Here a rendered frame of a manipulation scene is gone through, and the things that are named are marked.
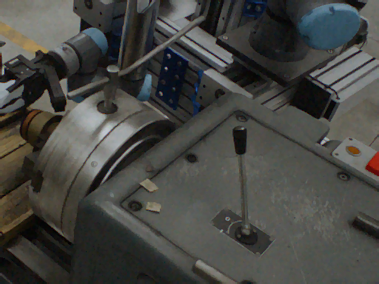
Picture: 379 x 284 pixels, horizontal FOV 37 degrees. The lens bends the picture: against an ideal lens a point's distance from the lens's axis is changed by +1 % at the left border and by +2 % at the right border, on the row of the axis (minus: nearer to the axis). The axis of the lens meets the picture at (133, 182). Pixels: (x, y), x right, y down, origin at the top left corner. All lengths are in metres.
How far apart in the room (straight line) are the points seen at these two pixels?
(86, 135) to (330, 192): 0.43
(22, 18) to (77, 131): 2.73
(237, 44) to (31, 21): 2.36
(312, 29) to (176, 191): 0.53
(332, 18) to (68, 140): 0.59
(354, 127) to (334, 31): 2.19
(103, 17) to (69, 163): 0.71
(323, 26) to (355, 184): 0.38
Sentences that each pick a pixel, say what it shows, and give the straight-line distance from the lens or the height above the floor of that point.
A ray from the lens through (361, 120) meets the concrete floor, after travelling 3.53.
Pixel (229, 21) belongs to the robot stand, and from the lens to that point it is 1.66.
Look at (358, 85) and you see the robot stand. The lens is 1.66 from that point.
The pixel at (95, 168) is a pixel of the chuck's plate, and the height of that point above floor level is 1.20.
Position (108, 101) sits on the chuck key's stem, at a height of 1.25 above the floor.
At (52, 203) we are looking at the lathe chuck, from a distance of 1.05.
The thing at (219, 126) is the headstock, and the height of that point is 1.25.
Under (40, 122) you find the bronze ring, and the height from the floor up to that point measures 1.11.
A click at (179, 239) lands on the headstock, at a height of 1.25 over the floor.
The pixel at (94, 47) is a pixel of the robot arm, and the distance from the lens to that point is 1.42.
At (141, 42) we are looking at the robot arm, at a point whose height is 1.17.
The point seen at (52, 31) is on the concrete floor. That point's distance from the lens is 3.62.
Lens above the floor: 1.89
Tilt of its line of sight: 45 degrees down
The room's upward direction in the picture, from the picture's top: 11 degrees clockwise
